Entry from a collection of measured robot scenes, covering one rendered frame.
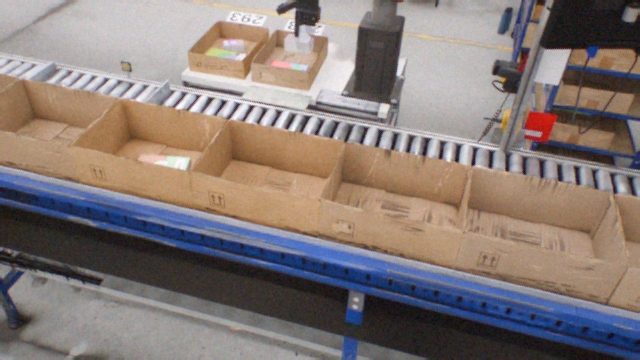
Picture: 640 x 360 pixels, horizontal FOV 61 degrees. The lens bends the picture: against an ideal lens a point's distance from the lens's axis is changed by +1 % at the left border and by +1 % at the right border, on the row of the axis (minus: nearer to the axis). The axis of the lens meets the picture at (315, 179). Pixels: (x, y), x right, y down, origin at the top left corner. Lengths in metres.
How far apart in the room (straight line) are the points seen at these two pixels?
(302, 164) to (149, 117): 0.55
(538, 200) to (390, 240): 0.49
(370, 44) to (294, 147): 0.80
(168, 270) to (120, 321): 0.74
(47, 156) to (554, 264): 1.49
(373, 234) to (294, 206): 0.23
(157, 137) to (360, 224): 0.84
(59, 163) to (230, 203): 0.57
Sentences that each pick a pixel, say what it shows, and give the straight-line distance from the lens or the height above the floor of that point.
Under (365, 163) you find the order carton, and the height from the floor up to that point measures 0.98.
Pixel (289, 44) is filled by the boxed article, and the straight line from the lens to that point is 2.14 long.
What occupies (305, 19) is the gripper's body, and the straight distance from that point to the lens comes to 2.09.
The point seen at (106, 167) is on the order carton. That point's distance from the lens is 1.75.
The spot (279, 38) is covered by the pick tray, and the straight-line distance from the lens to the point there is 2.89.
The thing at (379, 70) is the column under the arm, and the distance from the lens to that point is 2.45.
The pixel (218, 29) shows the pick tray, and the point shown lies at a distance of 2.99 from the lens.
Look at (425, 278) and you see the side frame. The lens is 1.51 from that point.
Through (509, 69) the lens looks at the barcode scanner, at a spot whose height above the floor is 1.08.
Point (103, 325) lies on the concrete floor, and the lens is 2.62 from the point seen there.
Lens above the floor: 2.04
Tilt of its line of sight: 40 degrees down
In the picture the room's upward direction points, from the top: 3 degrees clockwise
